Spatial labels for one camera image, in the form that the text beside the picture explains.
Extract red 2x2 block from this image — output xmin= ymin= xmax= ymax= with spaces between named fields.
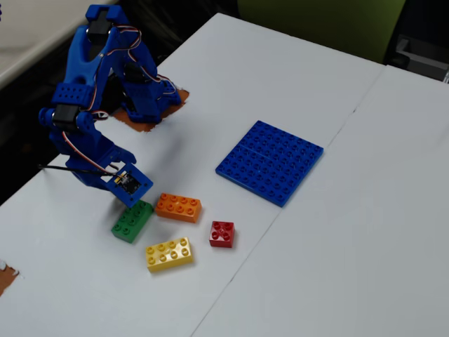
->
xmin=208 ymin=220 xmax=236 ymax=249

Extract white desk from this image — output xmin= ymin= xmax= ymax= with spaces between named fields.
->
xmin=0 ymin=0 xmax=121 ymax=89

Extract white foam board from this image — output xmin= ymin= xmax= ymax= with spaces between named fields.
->
xmin=0 ymin=13 xmax=387 ymax=337
xmin=191 ymin=65 xmax=449 ymax=337

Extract yellow 2x4 block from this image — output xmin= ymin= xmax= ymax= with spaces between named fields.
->
xmin=145 ymin=237 xmax=194 ymax=274

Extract green chair backrest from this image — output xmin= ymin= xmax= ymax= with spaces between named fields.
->
xmin=236 ymin=0 xmax=408 ymax=66

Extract blue 8x8 baseplate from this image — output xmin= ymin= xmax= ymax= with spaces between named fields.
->
xmin=215 ymin=120 xmax=324 ymax=209

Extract red white servo wires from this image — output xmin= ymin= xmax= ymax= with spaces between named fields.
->
xmin=61 ymin=25 xmax=143 ymax=175

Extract grey black chair part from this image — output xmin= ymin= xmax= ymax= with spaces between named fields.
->
xmin=384 ymin=34 xmax=449 ymax=85

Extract green 2x4 block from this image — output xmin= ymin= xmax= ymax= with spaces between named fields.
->
xmin=111 ymin=199 xmax=155 ymax=244

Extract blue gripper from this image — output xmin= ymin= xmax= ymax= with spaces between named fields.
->
xmin=66 ymin=135 xmax=137 ymax=192

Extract orange 2x4 block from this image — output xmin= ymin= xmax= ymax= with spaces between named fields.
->
xmin=154 ymin=192 xmax=203 ymax=224

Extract black cable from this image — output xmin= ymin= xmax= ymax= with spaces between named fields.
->
xmin=37 ymin=163 xmax=117 ymax=177

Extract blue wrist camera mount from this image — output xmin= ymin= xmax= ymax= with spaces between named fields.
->
xmin=105 ymin=161 xmax=154 ymax=209

